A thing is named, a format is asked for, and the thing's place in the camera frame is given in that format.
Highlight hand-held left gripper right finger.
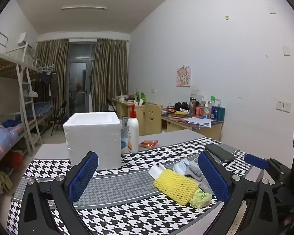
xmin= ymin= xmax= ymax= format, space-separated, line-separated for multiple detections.
xmin=198 ymin=151 xmax=285 ymax=235

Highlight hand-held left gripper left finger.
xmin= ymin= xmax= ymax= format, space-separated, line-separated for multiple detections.
xmin=18 ymin=151 xmax=100 ymax=235

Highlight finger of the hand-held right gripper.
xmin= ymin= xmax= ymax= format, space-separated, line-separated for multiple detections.
xmin=244 ymin=153 xmax=292 ymax=192

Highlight grey sock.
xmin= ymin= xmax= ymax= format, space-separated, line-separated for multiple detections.
xmin=185 ymin=160 xmax=213 ymax=194

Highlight green tissue packet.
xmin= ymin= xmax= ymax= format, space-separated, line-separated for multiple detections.
xmin=189 ymin=188 xmax=213 ymax=209

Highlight white foam box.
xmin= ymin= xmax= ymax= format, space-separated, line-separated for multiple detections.
xmin=63 ymin=112 xmax=123 ymax=171

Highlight yellow foam net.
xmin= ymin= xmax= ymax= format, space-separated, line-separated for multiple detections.
xmin=152 ymin=169 xmax=198 ymax=206

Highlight white tissue paper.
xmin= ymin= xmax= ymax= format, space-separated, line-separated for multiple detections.
xmin=148 ymin=164 xmax=166 ymax=179

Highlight person's right hand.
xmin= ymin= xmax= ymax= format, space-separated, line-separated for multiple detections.
xmin=284 ymin=213 xmax=294 ymax=228

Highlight black phone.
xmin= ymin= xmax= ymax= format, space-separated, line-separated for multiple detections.
xmin=205 ymin=144 xmax=236 ymax=163

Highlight blue white carton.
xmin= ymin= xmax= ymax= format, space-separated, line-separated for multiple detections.
xmin=120 ymin=117 xmax=128 ymax=155

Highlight houndstooth tablecloth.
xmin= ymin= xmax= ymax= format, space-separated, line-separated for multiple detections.
xmin=6 ymin=137 xmax=265 ymax=235

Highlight printed paper sheets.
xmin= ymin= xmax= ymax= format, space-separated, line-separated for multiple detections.
xmin=185 ymin=116 xmax=211 ymax=128

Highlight black folding chair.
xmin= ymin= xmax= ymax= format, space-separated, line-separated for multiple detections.
xmin=50 ymin=101 xmax=68 ymax=136

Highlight white lotion pump bottle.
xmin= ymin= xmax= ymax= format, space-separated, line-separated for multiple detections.
xmin=127 ymin=104 xmax=140 ymax=154

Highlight wooden desk with patterned cover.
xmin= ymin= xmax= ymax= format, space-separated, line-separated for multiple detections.
xmin=161 ymin=108 xmax=223 ymax=141

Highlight group of toiletry bottles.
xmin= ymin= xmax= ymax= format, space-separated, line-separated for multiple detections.
xmin=189 ymin=96 xmax=225 ymax=121

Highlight red bag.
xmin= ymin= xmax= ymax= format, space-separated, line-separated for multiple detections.
xmin=0 ymin=151 xmax=24 ymax=169

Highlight red snack packet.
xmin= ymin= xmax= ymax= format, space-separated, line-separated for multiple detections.
xmin=140 ymin=139 xmax=160 ymax=149

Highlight black bag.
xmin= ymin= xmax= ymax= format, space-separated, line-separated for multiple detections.
xmin=174 ymin=101 xmax=190 ymax=112

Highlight light wooden desk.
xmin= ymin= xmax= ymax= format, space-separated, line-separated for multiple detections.
xmin=112 ymin=98 xmax=147 ymax=119

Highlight wooden chair with smiley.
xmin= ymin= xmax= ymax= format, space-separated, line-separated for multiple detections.
xmin=144 ymin=103 xmax=162 ymax=136

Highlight blue quilt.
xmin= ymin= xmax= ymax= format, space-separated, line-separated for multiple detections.
xmin=0 ymin=122 xmax=24 ymax=169

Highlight white bed ladder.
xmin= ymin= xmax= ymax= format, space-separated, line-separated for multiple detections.
xmin=16 ymin=64 xmax=43 ymax=152

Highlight glass balcony door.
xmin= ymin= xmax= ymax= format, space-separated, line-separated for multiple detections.
xmin=68 ymin=43 xmax=96 ymax=115

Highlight hanging dark clothes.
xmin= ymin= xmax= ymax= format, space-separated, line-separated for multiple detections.
xmin=42 ymin=72 xmax=53 ymax=86

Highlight brown curtain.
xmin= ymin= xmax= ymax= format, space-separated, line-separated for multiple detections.
xmin=35 ymin=39 xmax=69 ymax=118
xmin=92 ymin=38 xmax=129 ymax=113

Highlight white metal bunk bed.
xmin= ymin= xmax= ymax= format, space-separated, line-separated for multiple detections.
xmin=0 ymin=27 xmax=55 ymax=201

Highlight white air conditioner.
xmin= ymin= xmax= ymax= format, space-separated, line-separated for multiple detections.
xmin=18 ymin=33 xmax=33 ymax=49

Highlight ceiling light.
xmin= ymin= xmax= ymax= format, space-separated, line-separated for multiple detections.
xmin=62 ymin=5 xmax=106 ymax=11

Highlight white double wall switch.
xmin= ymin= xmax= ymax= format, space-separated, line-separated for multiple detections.
xmin=276 ymin=99 xmax=291 ymax=113

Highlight cartoon wall poster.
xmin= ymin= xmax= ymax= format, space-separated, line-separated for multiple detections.
xmin=176 ymin=66 xmax=191 ymax=87

